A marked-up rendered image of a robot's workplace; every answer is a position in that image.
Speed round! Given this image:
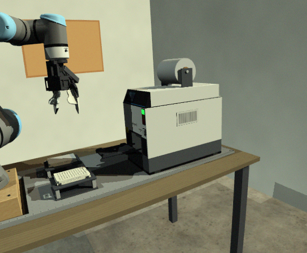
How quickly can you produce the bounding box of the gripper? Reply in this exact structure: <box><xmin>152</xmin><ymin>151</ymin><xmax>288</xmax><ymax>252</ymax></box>
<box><xmin>44</xmin><ymin>60</ymin><xmax>80</xmax><ymax>114</ymax></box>

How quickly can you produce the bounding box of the white roll of foil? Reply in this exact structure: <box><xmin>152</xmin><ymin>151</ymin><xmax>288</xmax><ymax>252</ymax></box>
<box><xmin>157</xmin><ymin>58</ymin><xmax>196</xmax><ymax>84</ymax></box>

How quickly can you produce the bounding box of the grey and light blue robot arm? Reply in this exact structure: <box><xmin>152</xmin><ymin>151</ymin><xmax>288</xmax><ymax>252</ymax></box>
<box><xmin>0</xmin><ymin>12</ymin><xmax>69</xmax><ymax>190</ymax></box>

